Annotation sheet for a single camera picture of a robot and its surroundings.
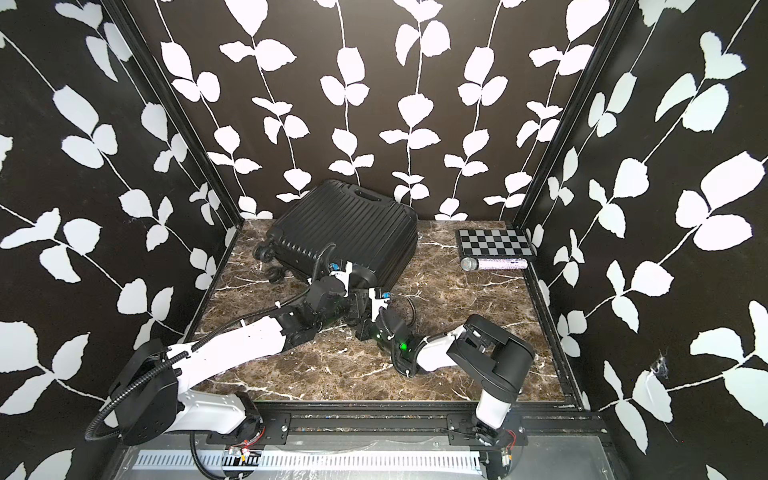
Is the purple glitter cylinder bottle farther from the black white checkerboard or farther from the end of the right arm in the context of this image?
the end of the right arm

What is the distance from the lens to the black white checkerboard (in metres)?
1.11

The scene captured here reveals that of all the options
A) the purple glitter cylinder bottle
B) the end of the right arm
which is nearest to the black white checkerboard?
the purple glitter cylinder bottle
